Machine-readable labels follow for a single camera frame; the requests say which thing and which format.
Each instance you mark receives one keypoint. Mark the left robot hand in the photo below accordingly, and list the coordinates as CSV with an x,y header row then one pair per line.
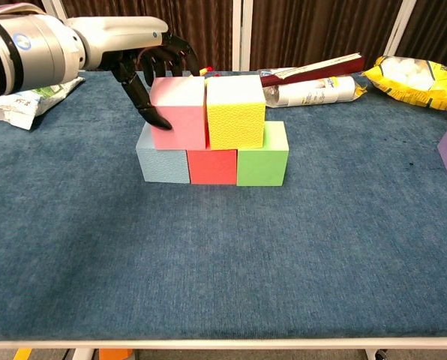
x,y
122,37

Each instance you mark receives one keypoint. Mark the pink foam cube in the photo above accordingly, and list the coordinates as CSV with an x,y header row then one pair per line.
x,y
182,123

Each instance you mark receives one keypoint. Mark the light blue foam cube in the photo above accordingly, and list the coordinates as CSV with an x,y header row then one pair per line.
x,y
159,167

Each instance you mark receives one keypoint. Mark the yellow foam cube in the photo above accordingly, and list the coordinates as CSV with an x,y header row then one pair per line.
x,y
234,120

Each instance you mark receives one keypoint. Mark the red foam cube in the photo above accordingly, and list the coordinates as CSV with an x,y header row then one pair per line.
x,y
212,167

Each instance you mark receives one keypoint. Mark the green foam cube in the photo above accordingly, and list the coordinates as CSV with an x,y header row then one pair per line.
x,y
263,168

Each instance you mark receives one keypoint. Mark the brown curtain partition panel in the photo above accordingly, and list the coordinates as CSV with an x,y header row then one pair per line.
x,y
216,33
54,7
321,30
437,26

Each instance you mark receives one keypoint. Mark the yellow rubber chicken toy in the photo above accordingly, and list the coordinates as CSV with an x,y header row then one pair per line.
x,y
204,72

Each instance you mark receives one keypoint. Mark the white green snack bag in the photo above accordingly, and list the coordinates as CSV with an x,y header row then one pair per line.
x,y
17,108

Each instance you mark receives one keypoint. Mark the clear plastic wrapped white roll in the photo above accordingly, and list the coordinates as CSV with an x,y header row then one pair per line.
x,y
313,93

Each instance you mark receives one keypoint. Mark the dark red folded fan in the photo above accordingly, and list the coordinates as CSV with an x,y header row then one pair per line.
x,y
321,71

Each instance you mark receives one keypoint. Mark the blue fabric table cover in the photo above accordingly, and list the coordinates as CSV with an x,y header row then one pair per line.
x,y
223,262

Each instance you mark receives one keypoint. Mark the yellow bag of cotton balls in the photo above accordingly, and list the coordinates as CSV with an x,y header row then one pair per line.
x,y
414,90

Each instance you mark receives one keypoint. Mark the orange object under table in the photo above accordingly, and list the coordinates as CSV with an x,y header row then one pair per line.
x,y
114,355

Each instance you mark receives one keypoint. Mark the yellow floor tape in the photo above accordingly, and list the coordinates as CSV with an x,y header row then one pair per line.
x,y
22,355

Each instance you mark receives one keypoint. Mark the black table caster wheel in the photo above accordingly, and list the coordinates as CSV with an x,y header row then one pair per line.
x,y
381,355

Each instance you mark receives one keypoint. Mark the white table frame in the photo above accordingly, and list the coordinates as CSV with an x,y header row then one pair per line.
x,y
223,344

